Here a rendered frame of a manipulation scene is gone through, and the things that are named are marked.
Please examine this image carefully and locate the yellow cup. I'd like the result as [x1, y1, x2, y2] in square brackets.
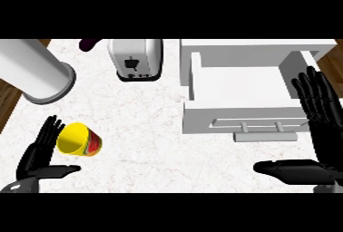
[57, 121, 105, 157]

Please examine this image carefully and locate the white toaster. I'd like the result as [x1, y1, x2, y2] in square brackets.
[107, 39, 165, 82]

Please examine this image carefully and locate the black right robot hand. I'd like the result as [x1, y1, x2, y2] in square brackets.
[252, 65, 343, 186]

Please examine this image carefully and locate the white open drawer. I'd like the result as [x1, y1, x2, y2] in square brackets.
[187, 50, 323, 110]

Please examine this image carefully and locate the white cabinet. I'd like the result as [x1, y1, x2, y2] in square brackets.
[179, 39, 338, 87]

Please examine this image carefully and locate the white drawer front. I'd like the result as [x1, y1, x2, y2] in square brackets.
[181, 99, 317, 135]

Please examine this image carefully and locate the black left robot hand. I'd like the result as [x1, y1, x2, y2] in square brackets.
[15, 114, 83, 181]

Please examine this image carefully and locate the grey drawer handle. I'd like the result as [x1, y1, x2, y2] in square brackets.
[233, 121, 299, 143]

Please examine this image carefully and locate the dark purple eggplant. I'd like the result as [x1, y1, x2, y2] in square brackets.
[79, 39, 104, 53]

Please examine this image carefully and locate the white cylindrical canister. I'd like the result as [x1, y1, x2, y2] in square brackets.
[0, 39, 79, 106]

